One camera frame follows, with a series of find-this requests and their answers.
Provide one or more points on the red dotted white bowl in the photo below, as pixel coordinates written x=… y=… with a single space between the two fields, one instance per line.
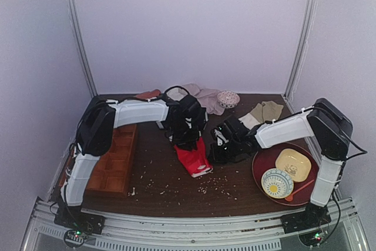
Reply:
x=228 y=99

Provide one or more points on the beige white underwear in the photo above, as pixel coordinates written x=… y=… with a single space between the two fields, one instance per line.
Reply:
x=265 y=111

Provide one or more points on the rust orange underwear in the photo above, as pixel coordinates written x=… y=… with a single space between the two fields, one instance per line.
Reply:
x=149 y=94

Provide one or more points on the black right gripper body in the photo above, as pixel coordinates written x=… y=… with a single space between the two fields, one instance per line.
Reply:
x=221 y=149

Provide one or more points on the left circuit board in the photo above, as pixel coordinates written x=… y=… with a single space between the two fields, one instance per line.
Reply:
x=74 y=238

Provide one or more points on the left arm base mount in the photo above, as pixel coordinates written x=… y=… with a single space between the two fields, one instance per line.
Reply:
x=72 y=217

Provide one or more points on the wooden compartment tray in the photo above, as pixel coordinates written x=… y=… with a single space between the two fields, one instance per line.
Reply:
x=111 y=175

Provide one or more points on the left aluminium corner post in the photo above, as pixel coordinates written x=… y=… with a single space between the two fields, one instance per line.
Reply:
x=81 y=47

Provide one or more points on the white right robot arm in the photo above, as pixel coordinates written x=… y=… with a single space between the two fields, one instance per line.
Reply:
x=332 y=130

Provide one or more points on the red white underwear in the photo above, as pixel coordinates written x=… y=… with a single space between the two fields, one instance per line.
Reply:
x=194 y=161

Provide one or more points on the aluminium corner post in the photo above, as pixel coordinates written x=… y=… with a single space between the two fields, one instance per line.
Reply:
x=81 y=47
x=301 y=50

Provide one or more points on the blue yellow patterned bowl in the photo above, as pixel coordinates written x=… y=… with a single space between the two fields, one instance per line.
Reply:
x=276 y=183

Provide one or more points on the round red tray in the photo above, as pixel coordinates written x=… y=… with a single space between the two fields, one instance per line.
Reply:
x=265 y=159

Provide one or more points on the front aluminium rail frame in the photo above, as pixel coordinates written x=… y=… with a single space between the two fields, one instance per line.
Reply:
x=255 y=232

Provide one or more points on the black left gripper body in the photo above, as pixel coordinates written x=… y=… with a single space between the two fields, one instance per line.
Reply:
x=185 y=139

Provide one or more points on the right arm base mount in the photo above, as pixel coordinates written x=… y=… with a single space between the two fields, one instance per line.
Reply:
x=312 y=216

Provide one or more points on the yellow square panda plate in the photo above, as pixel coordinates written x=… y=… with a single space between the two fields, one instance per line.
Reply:
x=295 y=164

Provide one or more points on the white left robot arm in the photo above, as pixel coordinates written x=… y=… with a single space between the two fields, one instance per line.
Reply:
x=94 y=132

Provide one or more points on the right aluminium corner post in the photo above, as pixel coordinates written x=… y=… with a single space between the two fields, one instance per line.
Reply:
x=301 y=50

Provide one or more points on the mauve white underwear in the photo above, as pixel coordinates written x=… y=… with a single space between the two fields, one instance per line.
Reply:
x=206 y=97

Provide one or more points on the right circuit board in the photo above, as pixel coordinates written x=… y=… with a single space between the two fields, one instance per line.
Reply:
x=313 y=238

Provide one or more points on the orange plastic spoon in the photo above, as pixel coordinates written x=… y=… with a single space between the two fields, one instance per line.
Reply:
x=290 y=197

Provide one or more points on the circuit board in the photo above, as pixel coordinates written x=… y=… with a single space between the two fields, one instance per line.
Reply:
x=313 y=238
x=74 y=238

